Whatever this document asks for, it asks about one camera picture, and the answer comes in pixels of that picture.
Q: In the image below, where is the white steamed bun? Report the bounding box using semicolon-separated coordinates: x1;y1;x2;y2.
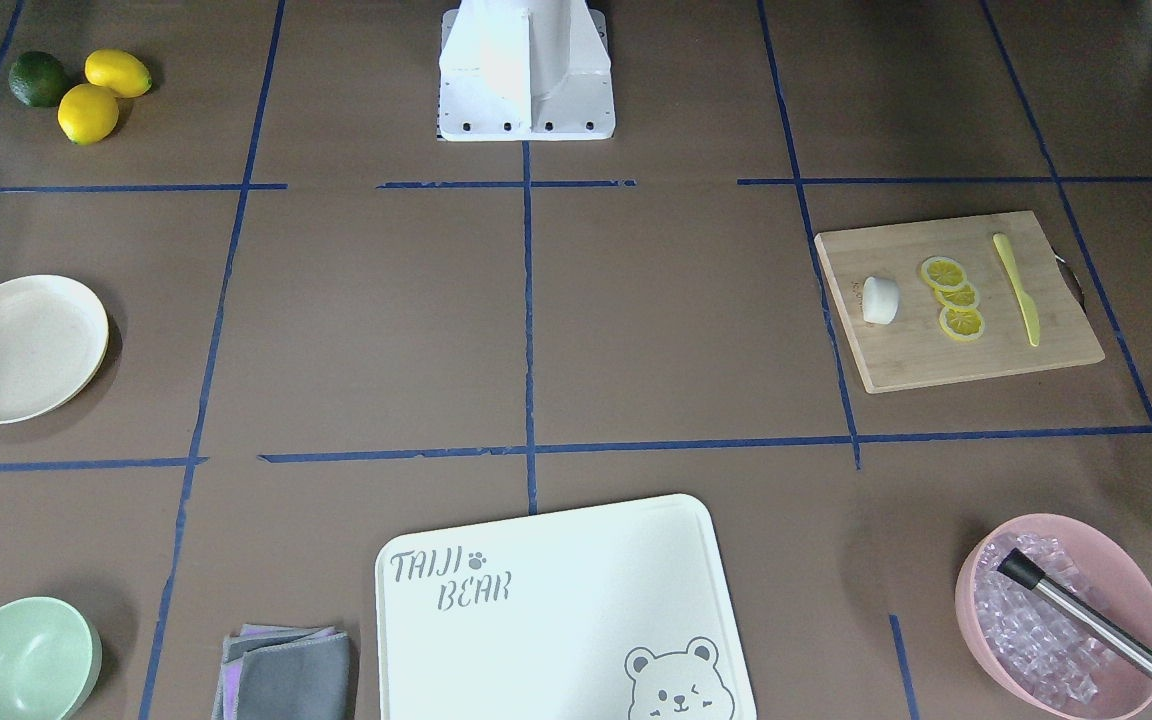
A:
861;275;901;325

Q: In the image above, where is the cream round plate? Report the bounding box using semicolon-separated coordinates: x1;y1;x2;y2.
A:
0;274;109;425

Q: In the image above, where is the white bear tray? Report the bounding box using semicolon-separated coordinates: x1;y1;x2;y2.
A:
376;495;756;719

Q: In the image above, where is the wooden cutting board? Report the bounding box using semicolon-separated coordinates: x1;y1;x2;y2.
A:
814;211;1105;395

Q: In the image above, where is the lemon slice top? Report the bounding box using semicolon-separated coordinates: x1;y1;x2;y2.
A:
919;256;968;291

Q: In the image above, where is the lemon slice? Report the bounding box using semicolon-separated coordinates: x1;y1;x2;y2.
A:
934;281;979;313
919;256;968;291
938;306;986;342

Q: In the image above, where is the lemon slice bottom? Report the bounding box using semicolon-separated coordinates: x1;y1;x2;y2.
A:
938;306;986;342

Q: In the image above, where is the lemon slice middle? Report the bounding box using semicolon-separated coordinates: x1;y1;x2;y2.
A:
934;281;979;313

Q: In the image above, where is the grey purple folded cloth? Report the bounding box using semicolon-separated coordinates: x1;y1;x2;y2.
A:
211;624;351;719

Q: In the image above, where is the yellow plastic knife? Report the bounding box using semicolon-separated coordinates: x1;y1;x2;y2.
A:
992;233;1043;347

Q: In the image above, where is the yellow lemon upper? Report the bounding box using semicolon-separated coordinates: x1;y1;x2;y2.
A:
84;47;154;99

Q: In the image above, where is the yellow lemon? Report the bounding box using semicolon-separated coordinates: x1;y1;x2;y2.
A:
84;47;154;99
58;83;120;146

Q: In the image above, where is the yellow lemon lower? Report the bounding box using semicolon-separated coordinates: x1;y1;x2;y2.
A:
58;83;120;146

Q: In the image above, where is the pink bowl with ice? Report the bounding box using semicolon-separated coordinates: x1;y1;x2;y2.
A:
955;511;1152;719

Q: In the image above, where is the metal scoop black tip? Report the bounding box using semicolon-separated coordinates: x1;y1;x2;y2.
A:
996;550;1152;680

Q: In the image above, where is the green lime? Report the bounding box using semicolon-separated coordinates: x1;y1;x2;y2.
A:
8;51;71;108

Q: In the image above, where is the green bowl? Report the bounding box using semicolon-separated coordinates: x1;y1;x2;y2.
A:
0;596;103;719

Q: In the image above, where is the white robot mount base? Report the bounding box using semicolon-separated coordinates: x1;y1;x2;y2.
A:
435;1;617;142

